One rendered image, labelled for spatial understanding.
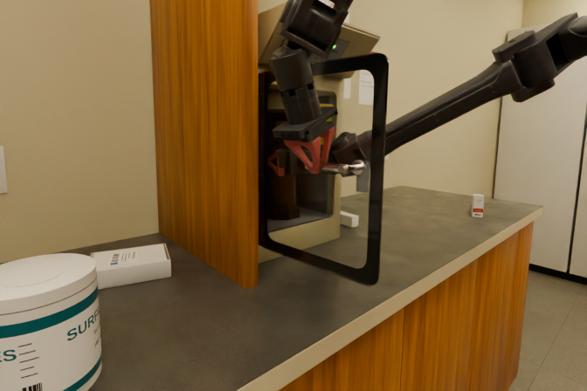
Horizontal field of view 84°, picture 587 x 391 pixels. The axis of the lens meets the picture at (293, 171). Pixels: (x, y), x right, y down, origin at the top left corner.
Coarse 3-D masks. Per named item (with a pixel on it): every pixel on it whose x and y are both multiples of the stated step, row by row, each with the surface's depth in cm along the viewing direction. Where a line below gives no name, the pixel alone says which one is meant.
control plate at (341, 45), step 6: (282, 42) 70; (306, 42) 73; (336, 42) 78; (342, 42) 79; (348, 42) 79; (318, 48) 76; (336, 48) 79; (342, 48) 80; (312, 54) 77; (330, 54) 80; (336, 54) 81; (312, 60) 79; (318, 60) 80; (324, 60) 81
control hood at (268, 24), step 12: (264, 12) 69; (276, 12) 66; (264, 24) 69; (276, 24) 66; (348, 24) 75; (264, 36) 69; (276, 36) 68; (348, 36) 78; (360, 36) 80; (372, 36) 82; (264, 48) 69; (276, 48) 70; (348, 48) 81; (360, 48) 84; (372, 48) 86; (264, 60) 72
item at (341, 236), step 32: (320, 64) 61; (352, 64) 56; (384, 64) 52; (320, 96) 61; (352, 96) 57; (384, 96) 53; (352, 128) 57; (384, 128) 54; (288, 160) 68; (352, 160) 58; (288, 192) 69; (320, 192) 63; (352, 192) 58; (288, 224) 70; (320, 224) 64; (352, 224) 59; (288, 256) 71; (320, 256) 65; (352, 256) 60
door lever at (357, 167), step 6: (312, 162) 58; (324, 162) 56; (354, 162) 57; (360, 162) 56; (306, 168) 59; (324, 168) 56; (330, 168) 55; (336, 168) 54; (342, 168) 53; (348, 168) 53; (354, 168) 55; (360, 168) 57; (342, 174) 54; (360, 174) 57
